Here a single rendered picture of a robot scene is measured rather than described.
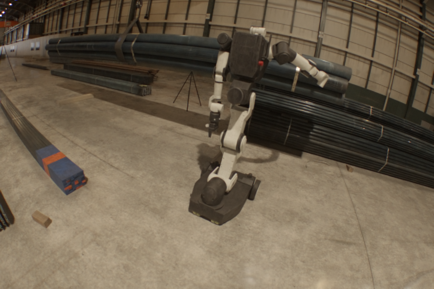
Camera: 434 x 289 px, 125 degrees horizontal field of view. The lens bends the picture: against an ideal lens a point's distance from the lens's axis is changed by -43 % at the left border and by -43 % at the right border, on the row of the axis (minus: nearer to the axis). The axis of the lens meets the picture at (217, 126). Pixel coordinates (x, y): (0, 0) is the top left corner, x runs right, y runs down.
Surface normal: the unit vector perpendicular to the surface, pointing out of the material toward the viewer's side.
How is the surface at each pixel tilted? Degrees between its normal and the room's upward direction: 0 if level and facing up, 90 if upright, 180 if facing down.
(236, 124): 75
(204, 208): 90
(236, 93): 84
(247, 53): 98
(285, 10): 90
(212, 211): 90
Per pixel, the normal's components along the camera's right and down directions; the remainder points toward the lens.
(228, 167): -0.37, 0.09
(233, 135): -0.28, -0.23
